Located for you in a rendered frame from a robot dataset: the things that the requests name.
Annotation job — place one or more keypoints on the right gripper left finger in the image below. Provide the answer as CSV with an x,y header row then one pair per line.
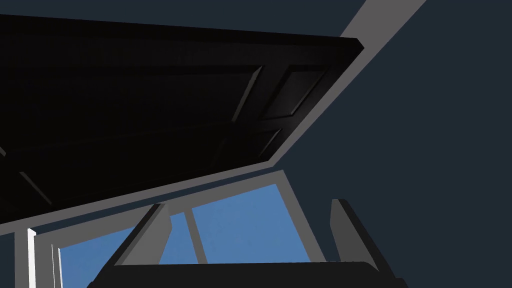
x,y
148,240

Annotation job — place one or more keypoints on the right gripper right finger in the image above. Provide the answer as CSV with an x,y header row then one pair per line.
x,y
347,236

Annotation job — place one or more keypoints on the grey framed window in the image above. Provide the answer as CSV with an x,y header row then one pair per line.
x,y
244,224

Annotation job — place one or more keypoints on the black panelled door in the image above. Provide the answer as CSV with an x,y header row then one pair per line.
x,y
140,116

